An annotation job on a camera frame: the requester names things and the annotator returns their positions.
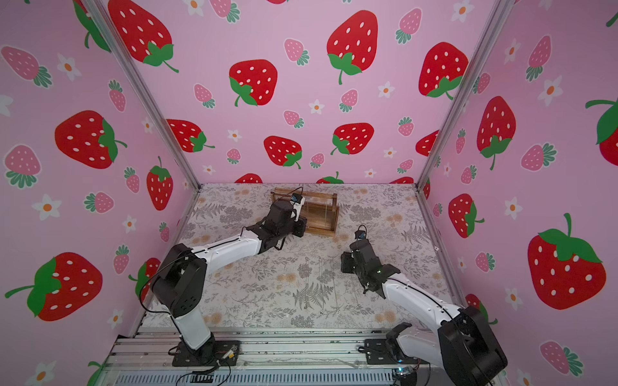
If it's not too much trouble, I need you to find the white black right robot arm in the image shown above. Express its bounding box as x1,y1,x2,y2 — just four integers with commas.
341,239,508,385

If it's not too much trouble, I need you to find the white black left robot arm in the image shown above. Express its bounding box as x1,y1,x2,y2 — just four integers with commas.
146,193,307,360

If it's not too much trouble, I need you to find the wooden jewelry display stand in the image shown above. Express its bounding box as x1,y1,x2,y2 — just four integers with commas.
270,187,340,237

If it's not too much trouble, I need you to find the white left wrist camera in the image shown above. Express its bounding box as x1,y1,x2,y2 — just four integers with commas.
291,193,305,222

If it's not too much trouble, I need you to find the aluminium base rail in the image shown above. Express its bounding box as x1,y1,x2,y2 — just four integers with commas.
96,327,503,386

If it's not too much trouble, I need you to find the aluminium corner post left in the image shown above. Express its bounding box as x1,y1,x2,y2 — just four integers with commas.
84,0,201,192

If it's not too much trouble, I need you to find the aluminium corner post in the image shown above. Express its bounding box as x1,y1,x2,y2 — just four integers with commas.
84,0,201,192
416,0,514,192

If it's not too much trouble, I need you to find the aluminium corner post right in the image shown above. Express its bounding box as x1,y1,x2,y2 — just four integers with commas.
416,0,514,192

